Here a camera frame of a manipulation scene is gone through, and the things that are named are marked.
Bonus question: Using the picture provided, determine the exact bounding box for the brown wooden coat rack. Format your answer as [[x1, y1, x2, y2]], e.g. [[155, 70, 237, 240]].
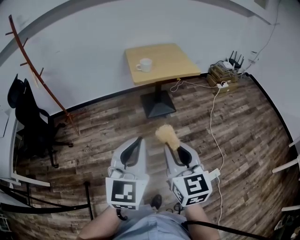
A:
[[5, 14, 82, 136]]

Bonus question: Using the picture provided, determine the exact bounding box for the thin white looped cable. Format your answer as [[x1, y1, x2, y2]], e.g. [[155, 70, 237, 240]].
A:
[[170, 78, 220, 92]]

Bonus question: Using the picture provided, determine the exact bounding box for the person's black shoe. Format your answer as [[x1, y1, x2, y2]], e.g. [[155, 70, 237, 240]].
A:
[[151, 194, 163, 209]]

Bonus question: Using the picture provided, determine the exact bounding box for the long white power cable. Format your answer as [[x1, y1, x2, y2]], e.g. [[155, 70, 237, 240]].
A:
[[208, 87, 225, 227]]

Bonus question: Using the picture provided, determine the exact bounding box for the thin grey wall cable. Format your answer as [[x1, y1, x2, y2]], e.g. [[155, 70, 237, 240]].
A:
[[243, 0, 282, 71]]

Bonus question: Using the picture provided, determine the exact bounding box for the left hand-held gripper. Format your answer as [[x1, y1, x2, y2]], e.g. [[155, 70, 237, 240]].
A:
[[105, 136, 150, 210]]

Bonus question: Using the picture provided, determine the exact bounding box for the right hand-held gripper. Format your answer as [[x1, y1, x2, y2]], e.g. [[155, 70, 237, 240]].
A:
[[164, 143, 213, 208]]

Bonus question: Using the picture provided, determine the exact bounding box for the person's left forearm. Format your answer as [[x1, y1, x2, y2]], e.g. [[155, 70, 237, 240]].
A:
[[77, 205, 120, 240]]

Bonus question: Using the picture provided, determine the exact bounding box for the person's right forearm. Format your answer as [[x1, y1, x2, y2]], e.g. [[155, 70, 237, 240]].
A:
[[185, 203, 221, 240]]

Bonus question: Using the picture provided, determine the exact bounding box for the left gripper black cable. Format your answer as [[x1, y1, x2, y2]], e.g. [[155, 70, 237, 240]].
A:
[[116, 208, 128, 221]]

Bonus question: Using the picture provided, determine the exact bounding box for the wooden pedestal table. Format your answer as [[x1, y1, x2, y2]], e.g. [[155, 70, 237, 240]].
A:
[[124, 43, 202, 119]]

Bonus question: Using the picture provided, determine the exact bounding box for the black office chair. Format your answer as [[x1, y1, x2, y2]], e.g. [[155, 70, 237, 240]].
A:
[[7, 74, 75, 169]]

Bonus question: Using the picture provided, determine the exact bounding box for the black router with antennas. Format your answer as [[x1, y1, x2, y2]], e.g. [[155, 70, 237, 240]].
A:
[[228, 50, 245, 69]]

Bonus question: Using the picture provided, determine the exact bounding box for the white wooden rack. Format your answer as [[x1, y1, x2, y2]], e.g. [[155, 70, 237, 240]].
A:
[[271, 140, 300, 212]]

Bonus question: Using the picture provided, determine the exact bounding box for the person's light blue shirt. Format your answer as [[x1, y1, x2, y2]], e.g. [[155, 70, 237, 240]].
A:
[[112, 210, 190, 240]]

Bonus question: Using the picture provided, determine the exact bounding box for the tan fluffy sponge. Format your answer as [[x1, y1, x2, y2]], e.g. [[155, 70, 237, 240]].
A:
[[155, 124, 181, 151]]

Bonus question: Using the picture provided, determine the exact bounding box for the white mug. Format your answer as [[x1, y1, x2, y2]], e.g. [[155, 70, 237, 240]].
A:
[[135, 58, 153, 73]]

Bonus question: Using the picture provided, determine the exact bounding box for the thick black cable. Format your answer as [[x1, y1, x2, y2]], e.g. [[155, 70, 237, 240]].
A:
[[182, 220, 300, 240]]

